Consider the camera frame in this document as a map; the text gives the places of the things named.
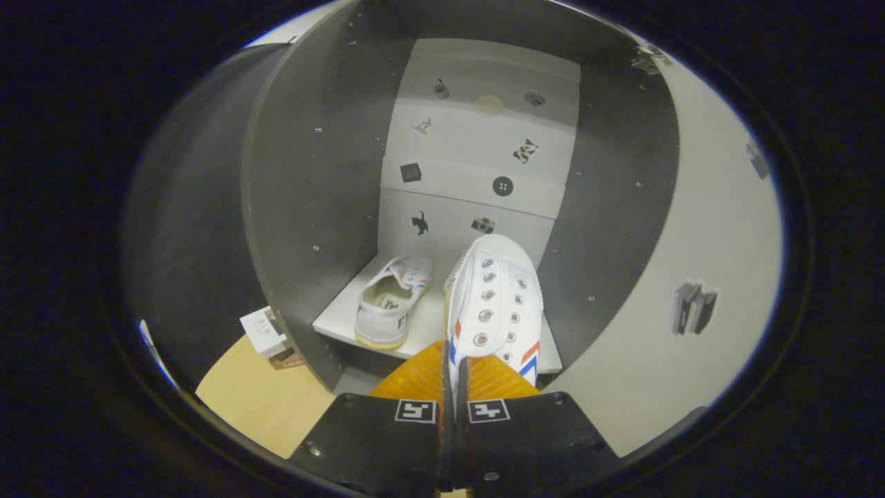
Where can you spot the small white box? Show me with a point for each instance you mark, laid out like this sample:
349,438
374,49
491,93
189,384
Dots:
261,330

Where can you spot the white canvas shoe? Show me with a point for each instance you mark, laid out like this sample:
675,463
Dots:
498,290
387,304

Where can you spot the grey shoe cabinet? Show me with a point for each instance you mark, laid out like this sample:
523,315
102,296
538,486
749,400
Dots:
318,173

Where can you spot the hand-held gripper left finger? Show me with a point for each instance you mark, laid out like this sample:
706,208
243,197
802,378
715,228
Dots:
366,443

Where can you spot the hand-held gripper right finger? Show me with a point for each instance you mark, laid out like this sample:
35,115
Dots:
539,443

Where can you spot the small brown box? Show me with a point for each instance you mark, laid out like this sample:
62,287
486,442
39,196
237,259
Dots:
287,358

